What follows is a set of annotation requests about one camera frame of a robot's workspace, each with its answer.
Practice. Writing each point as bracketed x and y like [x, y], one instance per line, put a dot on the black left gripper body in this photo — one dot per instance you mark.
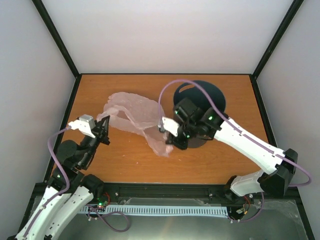
[89, 151]

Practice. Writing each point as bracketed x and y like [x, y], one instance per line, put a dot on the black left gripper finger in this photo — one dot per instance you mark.
[100, 127]
[105, 136]

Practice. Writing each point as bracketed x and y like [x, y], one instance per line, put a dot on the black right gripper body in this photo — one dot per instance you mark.
[183, 144]

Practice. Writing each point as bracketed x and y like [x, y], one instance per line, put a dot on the pink plastic trash bag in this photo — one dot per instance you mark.
[137, 114]

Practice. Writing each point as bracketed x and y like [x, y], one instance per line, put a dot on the dark grey trash bin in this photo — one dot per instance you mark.
[197, 100]

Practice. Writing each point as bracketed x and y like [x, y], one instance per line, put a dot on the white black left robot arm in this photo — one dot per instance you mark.
[68, 190]

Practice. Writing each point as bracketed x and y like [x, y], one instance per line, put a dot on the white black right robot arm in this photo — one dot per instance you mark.
[254, 165]

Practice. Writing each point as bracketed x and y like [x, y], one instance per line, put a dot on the small green-lit circuit board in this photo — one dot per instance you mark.
[101, 206]

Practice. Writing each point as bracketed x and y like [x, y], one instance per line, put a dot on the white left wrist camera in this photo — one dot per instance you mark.
[85, 124]

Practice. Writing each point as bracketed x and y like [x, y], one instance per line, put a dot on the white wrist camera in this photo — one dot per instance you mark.
[85, 124]
[167, 124]

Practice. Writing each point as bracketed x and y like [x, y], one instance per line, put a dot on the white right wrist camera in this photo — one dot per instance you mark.
[167, 124]

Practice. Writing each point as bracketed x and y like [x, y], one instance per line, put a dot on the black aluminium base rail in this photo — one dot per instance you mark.
[208, 193]

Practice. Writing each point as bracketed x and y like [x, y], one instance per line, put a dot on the light blue slotted cable duct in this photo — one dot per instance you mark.
[166, 211]

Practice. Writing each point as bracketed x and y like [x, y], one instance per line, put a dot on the black left frame post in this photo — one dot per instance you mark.
[47, 20]

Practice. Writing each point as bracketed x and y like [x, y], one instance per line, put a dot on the black frame post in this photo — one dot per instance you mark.
[47, 20]
[281, 30]

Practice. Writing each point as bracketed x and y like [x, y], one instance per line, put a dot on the black right frame post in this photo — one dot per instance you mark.
[281, 30]

